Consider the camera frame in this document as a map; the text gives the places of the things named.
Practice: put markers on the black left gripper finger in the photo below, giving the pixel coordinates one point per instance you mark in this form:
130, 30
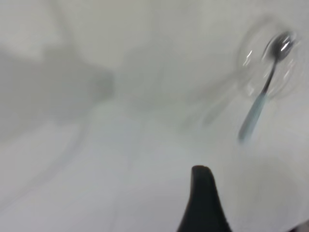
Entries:
202, 207

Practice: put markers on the clear glass lid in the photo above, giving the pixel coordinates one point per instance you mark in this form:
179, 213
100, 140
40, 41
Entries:
251, 60

